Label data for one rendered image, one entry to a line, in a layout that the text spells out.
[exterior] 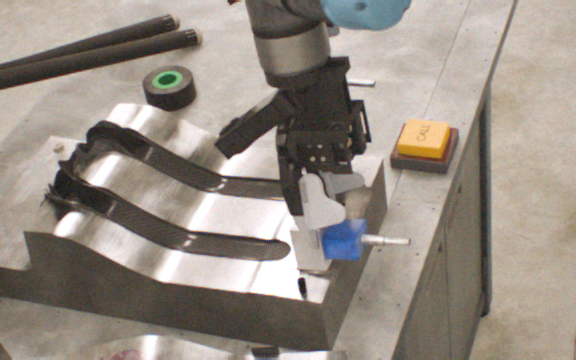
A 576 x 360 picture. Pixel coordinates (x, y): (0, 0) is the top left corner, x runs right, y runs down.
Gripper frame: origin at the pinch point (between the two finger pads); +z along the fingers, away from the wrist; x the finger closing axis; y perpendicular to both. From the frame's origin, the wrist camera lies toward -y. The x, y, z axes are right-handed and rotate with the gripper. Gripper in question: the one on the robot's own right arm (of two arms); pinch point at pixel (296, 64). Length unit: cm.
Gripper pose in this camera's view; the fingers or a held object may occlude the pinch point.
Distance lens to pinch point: 144.6
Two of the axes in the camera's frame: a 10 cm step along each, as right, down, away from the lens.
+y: 9.4, 1.2, -3.3
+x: 3.2, -6.3, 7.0
